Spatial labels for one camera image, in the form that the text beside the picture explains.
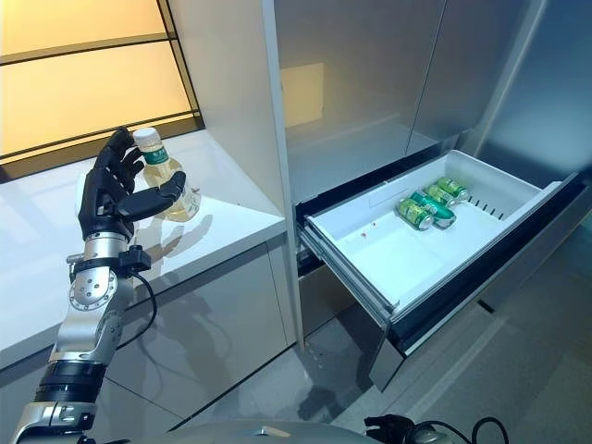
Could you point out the light green drink can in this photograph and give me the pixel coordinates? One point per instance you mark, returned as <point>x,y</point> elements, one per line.
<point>439,194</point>
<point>414,213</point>
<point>452,186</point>

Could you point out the stainless steel fridge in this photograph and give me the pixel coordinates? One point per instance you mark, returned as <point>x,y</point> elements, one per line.
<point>370,83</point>

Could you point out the dark green drink can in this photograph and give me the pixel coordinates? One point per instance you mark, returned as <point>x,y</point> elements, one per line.
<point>439,213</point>

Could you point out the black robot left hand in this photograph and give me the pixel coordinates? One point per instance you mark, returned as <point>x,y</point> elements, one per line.
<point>104,203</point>

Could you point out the grey robot torso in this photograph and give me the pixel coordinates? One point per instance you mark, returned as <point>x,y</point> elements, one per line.
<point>300,435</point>

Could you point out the yellow lit window black frame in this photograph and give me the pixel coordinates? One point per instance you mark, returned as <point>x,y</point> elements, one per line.
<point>83,83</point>

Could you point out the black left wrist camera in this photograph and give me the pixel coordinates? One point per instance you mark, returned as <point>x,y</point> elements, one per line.
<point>135,259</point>

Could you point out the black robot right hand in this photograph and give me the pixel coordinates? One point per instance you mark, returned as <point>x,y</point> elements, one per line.
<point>390,424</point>

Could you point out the white fridge drawer steel front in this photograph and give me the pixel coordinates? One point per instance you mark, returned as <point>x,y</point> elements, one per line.
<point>416,268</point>

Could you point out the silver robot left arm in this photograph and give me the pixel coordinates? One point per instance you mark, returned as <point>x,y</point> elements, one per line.
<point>88,300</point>

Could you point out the white counter cabinet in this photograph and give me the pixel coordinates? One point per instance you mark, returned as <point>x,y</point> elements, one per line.
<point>208,277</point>

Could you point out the yellow tea bottle white cap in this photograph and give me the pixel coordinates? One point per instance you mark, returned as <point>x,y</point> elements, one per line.
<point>159,171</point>

